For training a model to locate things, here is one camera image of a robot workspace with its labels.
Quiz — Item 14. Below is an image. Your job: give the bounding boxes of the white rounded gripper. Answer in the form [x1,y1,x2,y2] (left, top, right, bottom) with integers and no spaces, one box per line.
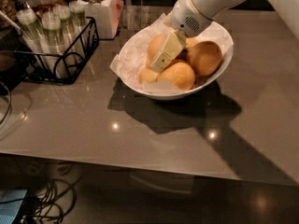
[149,0,215,73]

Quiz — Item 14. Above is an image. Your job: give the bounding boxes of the large orange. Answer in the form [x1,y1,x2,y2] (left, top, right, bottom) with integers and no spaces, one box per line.
[146,34,164,67]

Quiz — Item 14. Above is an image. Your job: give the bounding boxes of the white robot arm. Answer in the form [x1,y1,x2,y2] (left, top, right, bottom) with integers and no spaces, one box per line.
[149,0,299,73]

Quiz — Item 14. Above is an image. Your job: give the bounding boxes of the orange at bowl back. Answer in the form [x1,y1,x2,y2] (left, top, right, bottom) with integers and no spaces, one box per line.
[185,37,198,49]

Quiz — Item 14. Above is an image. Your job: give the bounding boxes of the orange at bowl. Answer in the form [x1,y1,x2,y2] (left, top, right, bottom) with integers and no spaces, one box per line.
[187,41,222,77]
[185,37,198,49]
[157,60,196,91]

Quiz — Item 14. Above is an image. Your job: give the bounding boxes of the orange at bowl front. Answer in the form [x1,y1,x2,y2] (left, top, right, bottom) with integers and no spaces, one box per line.
[157,60,196,91]

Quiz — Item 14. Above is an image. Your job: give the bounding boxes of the orange at bowl right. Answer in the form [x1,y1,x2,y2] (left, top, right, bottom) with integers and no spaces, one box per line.
[187,41,222,77]

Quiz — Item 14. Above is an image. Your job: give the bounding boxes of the white oval ceramic bowl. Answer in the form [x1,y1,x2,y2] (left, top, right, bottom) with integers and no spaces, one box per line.
[110,14,234,100]

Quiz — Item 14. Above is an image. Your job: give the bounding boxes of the small orange front left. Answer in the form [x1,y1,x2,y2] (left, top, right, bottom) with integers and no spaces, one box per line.
[138,67,159,83]

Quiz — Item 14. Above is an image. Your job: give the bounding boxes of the white lidded canister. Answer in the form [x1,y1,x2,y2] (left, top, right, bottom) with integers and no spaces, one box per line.
[78,0,123,40]

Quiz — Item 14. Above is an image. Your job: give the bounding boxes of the clear plastic cup stack right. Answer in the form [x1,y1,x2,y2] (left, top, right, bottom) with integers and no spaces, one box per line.
[69,1,86,63]

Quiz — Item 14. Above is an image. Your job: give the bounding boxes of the clear plastic cup stack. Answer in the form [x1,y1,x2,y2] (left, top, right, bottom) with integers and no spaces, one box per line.
[17,8,49,69]
[53,5,74,42]
[42,11,67,79]
[69,1,86,63]

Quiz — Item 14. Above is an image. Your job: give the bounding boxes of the clear plastic cup stack back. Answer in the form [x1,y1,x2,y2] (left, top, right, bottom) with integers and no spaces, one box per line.
[53,5,74,42]

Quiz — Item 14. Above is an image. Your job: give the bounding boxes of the clear plastic cup stack middle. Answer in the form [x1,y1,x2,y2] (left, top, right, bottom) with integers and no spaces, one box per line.
[42,11,67,79]

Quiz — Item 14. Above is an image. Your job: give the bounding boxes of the clear plastic cup stack left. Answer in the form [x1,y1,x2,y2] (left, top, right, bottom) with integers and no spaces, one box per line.
[17,8,49,69]

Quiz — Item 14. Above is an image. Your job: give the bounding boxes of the blue box under table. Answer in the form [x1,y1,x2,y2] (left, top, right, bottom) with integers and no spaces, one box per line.
[0,189,27,224]

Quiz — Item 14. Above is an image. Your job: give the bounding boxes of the black wire basket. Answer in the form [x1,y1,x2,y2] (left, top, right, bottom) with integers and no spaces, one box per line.
[15,17,99,84]

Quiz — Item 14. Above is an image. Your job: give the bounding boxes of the black cable at left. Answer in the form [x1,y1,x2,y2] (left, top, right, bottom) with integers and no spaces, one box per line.
[0,79,13,126]

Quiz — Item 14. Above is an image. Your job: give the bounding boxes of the black cables under table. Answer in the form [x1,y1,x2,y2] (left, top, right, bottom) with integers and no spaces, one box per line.
[18,171,85,224]

